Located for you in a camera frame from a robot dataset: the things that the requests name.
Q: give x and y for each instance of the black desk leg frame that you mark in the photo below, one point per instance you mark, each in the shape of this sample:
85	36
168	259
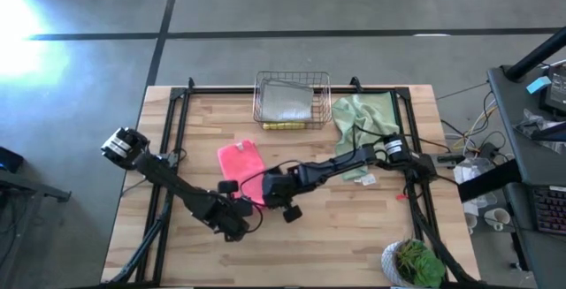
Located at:
40	189

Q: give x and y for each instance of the light blue sticky note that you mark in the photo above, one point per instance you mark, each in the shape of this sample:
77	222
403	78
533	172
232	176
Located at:
538	85

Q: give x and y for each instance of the black electronic device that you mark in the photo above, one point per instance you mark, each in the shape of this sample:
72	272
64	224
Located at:
555	90

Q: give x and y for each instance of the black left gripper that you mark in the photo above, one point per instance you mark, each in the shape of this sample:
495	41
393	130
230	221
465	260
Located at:
225	218

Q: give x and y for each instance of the dark grey desk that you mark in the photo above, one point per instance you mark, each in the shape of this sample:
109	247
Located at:
508	99

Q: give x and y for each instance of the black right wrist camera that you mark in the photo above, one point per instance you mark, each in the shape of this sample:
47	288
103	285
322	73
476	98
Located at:
292	214

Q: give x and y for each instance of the black backlit keyboard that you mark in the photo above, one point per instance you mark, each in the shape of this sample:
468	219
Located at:
550	209

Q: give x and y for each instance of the red zip tie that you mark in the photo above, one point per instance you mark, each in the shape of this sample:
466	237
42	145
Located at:
401	197

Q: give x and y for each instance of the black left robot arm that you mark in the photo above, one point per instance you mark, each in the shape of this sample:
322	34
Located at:
177	187

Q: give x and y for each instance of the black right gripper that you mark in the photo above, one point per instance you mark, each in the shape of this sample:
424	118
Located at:
278	187

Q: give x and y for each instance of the black box blue light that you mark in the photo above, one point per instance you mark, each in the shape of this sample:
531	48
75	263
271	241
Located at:
11	161

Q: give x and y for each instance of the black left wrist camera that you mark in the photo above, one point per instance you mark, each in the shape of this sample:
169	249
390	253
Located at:
228	187

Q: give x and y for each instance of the white paper tag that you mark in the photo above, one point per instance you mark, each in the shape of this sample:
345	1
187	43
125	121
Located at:
368	179

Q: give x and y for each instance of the yellow microfiber towel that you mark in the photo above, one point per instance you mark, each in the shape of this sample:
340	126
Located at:
283	126

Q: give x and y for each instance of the white crumpled plastic sheet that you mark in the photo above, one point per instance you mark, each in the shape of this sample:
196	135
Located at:
468	172

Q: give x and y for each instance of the potted succulent white pot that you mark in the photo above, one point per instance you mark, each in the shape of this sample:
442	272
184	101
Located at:
415	264

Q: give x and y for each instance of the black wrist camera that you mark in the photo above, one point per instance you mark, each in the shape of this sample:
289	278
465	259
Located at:
292	214
228	187

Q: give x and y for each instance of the clear plastic bag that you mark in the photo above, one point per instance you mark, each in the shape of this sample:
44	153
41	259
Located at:
537	123

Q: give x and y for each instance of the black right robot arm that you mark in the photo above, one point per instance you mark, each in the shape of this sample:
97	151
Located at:
336	167

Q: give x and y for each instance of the black table clamp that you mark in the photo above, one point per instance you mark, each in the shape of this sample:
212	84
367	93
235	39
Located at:
355	83
191	83

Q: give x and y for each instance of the grey waffle-weave towel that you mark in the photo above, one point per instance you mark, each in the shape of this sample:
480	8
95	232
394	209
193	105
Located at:
287	101

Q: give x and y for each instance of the pink microfiber towel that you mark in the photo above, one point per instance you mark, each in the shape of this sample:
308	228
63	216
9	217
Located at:
241	161

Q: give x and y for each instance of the pale green teal-edged towel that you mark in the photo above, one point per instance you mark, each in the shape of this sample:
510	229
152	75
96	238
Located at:
367	112

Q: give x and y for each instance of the black metal table frame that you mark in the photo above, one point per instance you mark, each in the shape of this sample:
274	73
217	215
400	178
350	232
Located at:
221	90

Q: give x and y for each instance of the black round pole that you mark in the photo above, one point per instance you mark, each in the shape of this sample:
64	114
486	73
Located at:
535	55

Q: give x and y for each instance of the white mug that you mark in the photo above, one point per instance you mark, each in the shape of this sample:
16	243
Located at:
497	218
470	222

